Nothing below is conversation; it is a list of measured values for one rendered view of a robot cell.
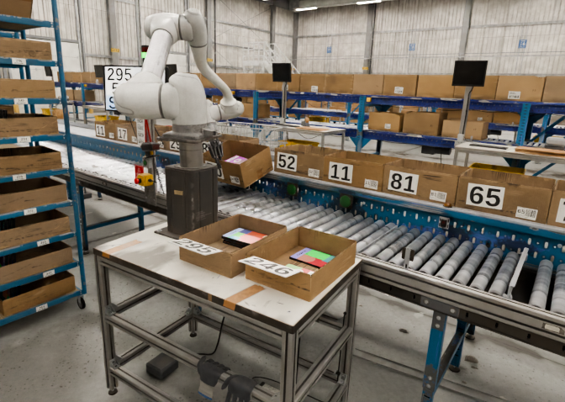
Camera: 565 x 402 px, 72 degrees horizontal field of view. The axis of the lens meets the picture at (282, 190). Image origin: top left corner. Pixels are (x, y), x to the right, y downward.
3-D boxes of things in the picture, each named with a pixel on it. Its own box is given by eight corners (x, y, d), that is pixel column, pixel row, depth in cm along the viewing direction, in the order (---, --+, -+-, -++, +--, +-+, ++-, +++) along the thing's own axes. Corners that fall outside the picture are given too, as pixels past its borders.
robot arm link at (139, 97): (157, 97, 162) (104, 97, 161) (166, 127, 174) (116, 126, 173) (182, 6, 209) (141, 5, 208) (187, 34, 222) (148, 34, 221)
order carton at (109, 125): (95, 137, 403) (93, 120, 399) (121, 134, 426) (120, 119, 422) (116, 141, 381) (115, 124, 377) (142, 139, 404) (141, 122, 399)
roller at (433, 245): (398, 276, 162) (400, 265, 160) (435, 240, 202) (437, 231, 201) (410, 280, 159) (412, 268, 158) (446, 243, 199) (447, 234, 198)
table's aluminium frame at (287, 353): (106, 393, 186) (92, 254, 168) (192, 331, 234) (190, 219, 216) (284, 514, 136) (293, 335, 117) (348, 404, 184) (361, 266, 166)
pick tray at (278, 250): (244, 277, 145) (244, 253, 142) (298, 245, 176) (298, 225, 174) (309, 303, 130) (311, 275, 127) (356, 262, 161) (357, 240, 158)
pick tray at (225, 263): (178, 259, 159) (177, 235, 156) (238, 232, 190) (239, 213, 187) (231, 279, 144) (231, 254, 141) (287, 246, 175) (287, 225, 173)
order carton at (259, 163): (204, 177, 270) (198, 155, 262) (234, 160, 289) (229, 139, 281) (245, 188, 246) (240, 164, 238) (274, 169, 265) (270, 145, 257)
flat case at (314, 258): (329, 273, 150) (329, 270, 150) (288, 260, 161) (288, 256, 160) (345, 261, 161) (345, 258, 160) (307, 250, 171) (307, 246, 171)
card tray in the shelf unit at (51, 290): (4, 317, 218) (2, 301, 216) (-16, 298, 236) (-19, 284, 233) (76, 289, 250) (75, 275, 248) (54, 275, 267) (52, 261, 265)
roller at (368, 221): (319, 251, 184) (319, 240, 183) (366, 224, 225) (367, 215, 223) (328, 253, 181) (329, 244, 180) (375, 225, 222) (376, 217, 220)
